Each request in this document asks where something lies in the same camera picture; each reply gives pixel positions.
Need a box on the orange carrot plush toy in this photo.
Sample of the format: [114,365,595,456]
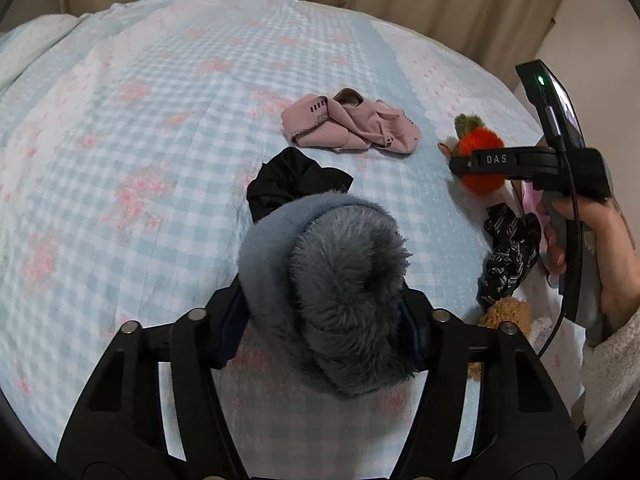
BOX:
[438,113,516,194]

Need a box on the brown plush toy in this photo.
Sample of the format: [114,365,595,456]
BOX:
[467,297,533,380]

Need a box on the black patterned scrunchie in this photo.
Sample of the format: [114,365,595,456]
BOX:
[475,203,543,311]

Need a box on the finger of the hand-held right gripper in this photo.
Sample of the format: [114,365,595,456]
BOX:
[448,146,538,181]

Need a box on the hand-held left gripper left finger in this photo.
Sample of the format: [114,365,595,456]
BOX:
[56,280,251,480]

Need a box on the pink soft cloth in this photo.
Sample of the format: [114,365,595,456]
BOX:
[507,182,551,223]

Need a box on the white fleece blanket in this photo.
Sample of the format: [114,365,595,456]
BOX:
[0,12,81,93]

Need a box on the white plush toy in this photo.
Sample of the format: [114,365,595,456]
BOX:
[529,316,555,356]

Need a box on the grey fuzzy sock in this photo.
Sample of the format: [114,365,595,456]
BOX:
[237,193,420,397]

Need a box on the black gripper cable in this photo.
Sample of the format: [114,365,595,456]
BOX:
[537,105,585,358]

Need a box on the person's right hand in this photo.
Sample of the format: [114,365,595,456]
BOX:
[542,194,640,328]

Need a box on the person's right forearm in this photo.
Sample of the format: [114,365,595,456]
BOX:
[580,304,640,463]

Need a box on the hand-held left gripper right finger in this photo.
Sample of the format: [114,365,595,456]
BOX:
[395,287,586,480]

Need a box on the checkered blue bed blanket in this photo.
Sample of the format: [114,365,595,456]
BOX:
[0,0,588,480]

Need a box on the black cloth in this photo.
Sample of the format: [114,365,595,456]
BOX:
[246,148,355,226]

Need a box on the pink garment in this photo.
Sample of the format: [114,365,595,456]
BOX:
[281,87,422,156]

